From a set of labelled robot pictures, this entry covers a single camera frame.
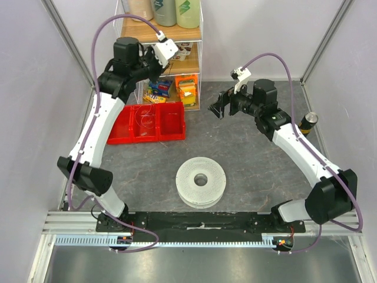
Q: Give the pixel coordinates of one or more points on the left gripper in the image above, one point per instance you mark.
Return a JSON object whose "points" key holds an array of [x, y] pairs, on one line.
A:
{"points": [[151, 54]]}

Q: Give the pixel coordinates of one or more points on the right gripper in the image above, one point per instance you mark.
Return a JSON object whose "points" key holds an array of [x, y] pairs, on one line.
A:
{"points": [[227, 102]]}

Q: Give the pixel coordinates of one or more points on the white perforated spool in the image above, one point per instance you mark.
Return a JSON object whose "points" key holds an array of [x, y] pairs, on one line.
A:
{"points": [[200, 182]]}

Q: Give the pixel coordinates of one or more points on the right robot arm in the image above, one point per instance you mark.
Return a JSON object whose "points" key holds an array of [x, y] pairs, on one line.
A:
{"points": [[333, 189]]}

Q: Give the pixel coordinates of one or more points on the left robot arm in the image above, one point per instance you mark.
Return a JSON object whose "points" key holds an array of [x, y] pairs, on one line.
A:
{"points": [[131, 63]]}

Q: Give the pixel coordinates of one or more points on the blue green sponge pack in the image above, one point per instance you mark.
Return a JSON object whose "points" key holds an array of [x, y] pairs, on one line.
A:
{"points": [[161, 88]]}

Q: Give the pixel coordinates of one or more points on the yellow candy pack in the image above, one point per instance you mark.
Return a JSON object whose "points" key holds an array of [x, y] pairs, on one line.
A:
{"points": [[150, 97]]}

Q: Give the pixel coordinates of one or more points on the orange yellow sponge box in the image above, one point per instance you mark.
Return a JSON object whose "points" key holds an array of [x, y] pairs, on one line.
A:
{"points": [[186, 88]]}

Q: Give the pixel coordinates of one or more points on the white pudding cup pack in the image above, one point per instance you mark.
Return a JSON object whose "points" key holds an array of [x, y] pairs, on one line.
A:
{"points": [[184, 50]]}

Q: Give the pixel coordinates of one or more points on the red compartment bin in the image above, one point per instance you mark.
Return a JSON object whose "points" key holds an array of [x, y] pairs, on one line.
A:
{"points": [[146, 123]]}

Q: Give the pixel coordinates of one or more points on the grey green bottle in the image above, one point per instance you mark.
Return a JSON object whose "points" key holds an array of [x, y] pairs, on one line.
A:
{"points": [[164, 12]]}

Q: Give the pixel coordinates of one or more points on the beige bottle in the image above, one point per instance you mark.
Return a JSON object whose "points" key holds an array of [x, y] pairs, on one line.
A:
{"points": [[141, 8]]}

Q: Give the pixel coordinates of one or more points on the light green bottle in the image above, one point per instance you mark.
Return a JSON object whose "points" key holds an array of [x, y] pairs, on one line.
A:
{"points": [[188, 13]]}

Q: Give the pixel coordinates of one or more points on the black yellow can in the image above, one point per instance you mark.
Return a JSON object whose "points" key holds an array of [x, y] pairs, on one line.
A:
{"points": [[308, 122]]}

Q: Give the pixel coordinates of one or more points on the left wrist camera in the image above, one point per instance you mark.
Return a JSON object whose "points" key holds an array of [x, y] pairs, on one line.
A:
{"points": [[164, 51]]}

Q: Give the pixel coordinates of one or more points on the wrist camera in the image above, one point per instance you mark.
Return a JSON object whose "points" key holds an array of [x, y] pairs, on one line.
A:
{"points": [[241, 76], [164, 51]]}

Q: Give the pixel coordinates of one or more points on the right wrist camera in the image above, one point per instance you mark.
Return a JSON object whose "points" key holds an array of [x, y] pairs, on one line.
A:
{"points": [[241, 76]]}

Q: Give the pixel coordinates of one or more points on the white wire wooden shelf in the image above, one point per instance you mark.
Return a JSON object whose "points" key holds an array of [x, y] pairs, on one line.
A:
{"points": [[191, 65]]}

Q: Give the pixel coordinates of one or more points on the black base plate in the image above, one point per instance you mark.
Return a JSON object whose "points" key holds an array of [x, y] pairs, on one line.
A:
{"points": [[210, 226]]}

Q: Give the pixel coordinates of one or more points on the grey cable duct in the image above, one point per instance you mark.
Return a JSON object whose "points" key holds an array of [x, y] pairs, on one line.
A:
{"points": [[122, 241]]}

